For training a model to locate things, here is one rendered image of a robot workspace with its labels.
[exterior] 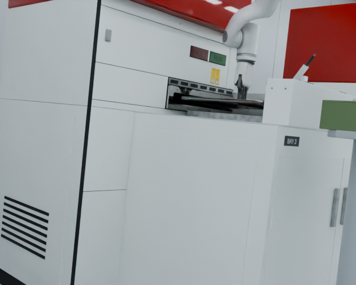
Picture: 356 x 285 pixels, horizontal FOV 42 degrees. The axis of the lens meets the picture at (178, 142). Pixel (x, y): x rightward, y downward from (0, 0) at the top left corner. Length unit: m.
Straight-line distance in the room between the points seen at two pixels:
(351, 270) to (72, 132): 1.03
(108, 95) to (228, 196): 0.57
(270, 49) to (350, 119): 4.00
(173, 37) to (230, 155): 0.66
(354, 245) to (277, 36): 4.19
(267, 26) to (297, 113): 3.81
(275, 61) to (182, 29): 3.47
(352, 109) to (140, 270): 0.94
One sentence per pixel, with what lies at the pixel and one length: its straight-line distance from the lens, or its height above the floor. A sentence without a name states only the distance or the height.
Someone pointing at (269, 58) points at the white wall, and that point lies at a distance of 5.24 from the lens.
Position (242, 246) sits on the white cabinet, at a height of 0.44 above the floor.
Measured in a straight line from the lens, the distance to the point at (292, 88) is 1.42.
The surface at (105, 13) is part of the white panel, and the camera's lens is 1.68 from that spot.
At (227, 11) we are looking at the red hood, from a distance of 2.10.
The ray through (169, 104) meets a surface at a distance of 1.87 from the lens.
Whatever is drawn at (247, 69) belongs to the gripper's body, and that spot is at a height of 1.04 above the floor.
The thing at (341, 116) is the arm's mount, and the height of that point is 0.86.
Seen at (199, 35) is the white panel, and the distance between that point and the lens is 2.02.
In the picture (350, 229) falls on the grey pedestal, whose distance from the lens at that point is 1.37.
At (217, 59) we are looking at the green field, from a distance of 2.11.
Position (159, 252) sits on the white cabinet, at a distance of 1.67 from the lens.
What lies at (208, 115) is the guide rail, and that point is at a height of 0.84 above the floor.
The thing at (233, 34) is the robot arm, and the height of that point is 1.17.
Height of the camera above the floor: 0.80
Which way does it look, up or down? 3 degrees down
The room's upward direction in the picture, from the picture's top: 6 degrees clockwise
